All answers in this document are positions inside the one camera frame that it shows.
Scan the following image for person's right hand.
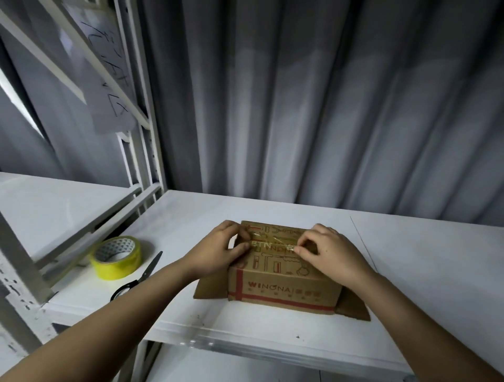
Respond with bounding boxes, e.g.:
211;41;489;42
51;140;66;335
295;222;378;291

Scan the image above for person's right forearm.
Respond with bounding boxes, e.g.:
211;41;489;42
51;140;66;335
353;271;504;382

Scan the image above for person's left hand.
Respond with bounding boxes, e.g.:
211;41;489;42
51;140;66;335
182;219;253;281

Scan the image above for white metal shelf rack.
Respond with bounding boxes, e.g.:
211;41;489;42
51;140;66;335
0;0;169;373

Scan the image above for black scissors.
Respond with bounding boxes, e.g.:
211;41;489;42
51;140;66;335
109;250;165;302

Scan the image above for printed brown cardboard box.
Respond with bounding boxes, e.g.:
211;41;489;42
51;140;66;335
193;219;372;322

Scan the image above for yellow tape roll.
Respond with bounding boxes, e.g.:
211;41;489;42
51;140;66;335
88;235;144;282

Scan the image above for person's left forearm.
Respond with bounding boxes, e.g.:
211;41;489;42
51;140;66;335
0;263;203;382

